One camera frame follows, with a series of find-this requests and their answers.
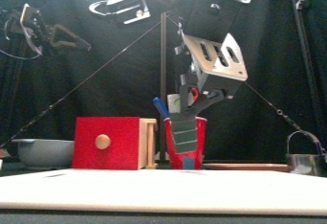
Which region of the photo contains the red wooden drawer box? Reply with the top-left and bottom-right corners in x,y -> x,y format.
72,116 -> 159,170

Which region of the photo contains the thin tension wire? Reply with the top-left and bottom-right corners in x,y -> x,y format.
0,20 -> 164,147

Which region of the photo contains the metal pot with handle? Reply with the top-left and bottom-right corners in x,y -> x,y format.
285,129 -> 327,177

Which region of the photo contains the tension wire with turnbuckle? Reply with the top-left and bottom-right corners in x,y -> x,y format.
242,82 -> 302,130

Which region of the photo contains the grey bowl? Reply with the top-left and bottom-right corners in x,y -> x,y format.
12,138 -> 75,168

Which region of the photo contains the slanted frame pole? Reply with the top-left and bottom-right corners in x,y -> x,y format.
290,0 -> 327,146

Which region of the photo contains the white cutting board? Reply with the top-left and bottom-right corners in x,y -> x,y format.
0,168 -> 327,216

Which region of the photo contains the blue tape piece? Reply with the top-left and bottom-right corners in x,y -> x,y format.
183,156 -> 195,170

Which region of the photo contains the blue toy knife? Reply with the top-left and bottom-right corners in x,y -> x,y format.
152,97 -> 171,120

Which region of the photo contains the vertical frame pole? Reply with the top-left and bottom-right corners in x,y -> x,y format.
159,11 -> 168,163

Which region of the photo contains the white toy utensil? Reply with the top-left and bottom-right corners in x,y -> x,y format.
166,93 -> 183,114

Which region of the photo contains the red plastic cup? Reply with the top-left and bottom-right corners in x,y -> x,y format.
163,116 -> 209,170

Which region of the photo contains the brown plate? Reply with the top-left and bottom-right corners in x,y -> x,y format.
203,163 -> 291,172

